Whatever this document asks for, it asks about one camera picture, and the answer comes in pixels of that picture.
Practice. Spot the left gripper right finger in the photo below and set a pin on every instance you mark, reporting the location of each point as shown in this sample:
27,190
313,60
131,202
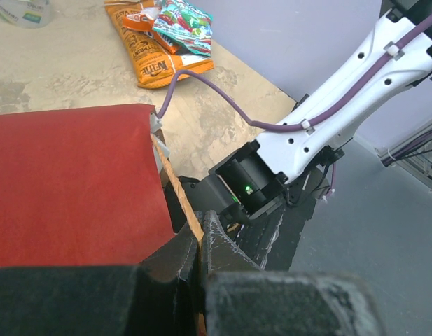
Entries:
242,299

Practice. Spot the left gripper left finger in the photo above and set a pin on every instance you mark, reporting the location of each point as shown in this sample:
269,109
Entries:
158,296

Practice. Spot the red paper bag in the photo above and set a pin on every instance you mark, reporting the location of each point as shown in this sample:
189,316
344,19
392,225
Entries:
80,187

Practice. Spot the orange kettle chips bag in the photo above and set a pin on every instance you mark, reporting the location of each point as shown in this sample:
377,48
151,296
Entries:
153,63

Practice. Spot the teal snack pack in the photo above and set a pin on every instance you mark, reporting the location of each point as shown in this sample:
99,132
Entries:
185,25

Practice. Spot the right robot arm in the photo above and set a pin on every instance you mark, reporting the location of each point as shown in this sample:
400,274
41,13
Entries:
276,167

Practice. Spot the clear tape roll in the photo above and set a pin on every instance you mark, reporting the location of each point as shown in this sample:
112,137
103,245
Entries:
26,14

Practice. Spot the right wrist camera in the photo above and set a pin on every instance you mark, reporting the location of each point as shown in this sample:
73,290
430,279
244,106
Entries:
156,130

